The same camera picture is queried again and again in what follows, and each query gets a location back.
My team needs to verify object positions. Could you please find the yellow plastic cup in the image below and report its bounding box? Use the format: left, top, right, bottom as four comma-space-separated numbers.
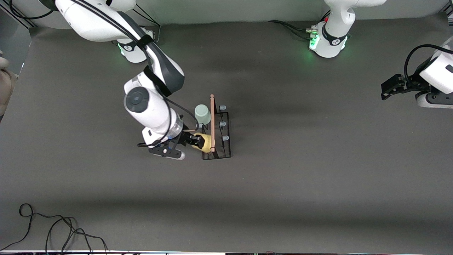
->
193, 133, 213, 153

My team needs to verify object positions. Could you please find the black wire cup holder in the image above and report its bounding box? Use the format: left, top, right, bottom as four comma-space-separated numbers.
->
196, 94, 232, 160

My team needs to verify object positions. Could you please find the pale green plastic cup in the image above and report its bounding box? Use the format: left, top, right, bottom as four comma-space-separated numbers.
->
195, 104, 212, 125

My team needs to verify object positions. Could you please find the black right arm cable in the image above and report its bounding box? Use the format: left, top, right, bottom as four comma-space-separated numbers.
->
71, 0, 199, 148

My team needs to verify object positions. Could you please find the black right base cable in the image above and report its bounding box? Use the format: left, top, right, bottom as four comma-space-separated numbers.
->
134, 4, 162, 44

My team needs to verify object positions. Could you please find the black base cable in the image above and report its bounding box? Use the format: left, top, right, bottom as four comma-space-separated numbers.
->
134, 4, 162, 44
267, 19, 318, 39

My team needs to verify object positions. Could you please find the black left base cable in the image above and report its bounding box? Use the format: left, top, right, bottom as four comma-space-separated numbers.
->
267, 19, 318, 39

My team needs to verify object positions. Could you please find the loose black cable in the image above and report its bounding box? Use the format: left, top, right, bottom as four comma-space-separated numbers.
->
0, 203, 108, 254

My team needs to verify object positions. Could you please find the black frame rail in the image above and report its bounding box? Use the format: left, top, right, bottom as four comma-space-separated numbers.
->
0, 4, 38, 29

